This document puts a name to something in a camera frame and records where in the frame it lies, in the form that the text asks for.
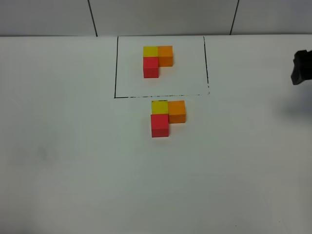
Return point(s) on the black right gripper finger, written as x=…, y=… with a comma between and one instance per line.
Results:
x=302, y=69

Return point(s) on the orange template cube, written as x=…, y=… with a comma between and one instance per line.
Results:
x=165, y=56

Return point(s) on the red template cube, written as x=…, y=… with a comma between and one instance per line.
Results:
x=150, y=67

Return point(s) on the yellow template cube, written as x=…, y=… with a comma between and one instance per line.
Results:
x=150, y=51

